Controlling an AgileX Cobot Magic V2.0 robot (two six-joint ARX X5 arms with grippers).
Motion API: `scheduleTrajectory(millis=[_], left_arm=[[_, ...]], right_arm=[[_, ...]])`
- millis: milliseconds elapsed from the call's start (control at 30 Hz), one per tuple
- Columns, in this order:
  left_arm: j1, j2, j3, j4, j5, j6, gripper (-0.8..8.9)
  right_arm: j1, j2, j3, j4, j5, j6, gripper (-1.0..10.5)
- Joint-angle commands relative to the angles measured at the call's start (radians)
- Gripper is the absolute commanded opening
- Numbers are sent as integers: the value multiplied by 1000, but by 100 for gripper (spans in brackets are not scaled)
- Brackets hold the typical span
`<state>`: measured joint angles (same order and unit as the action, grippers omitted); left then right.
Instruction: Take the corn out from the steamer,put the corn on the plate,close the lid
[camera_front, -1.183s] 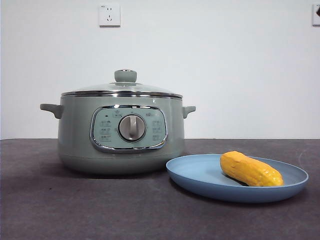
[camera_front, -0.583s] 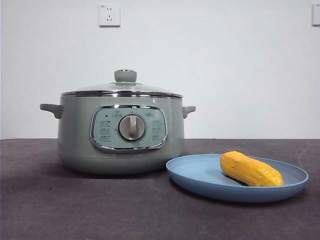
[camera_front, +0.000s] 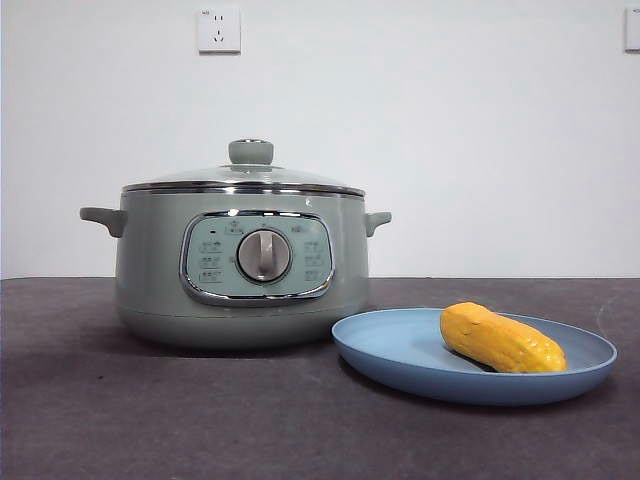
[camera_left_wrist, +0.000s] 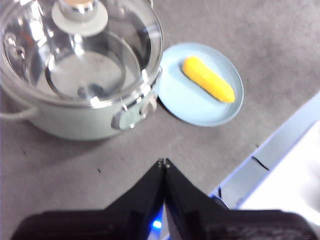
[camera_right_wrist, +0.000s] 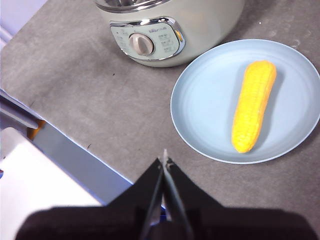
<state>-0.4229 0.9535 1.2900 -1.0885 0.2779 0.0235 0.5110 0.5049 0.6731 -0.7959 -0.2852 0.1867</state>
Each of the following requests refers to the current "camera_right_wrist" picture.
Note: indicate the grey metal frame bar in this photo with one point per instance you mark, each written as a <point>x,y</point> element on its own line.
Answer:
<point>17,112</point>

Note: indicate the light blue round plate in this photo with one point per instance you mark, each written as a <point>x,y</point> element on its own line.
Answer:
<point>205,105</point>

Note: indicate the pale green electric steamer pot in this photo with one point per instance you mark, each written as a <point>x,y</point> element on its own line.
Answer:
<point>205,27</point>

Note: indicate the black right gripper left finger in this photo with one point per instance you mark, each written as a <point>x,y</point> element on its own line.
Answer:
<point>100,222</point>

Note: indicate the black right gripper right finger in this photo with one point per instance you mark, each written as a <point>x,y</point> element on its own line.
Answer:
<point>237,225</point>

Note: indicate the yellow corn cob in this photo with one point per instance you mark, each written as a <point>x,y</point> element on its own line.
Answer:
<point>255,105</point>

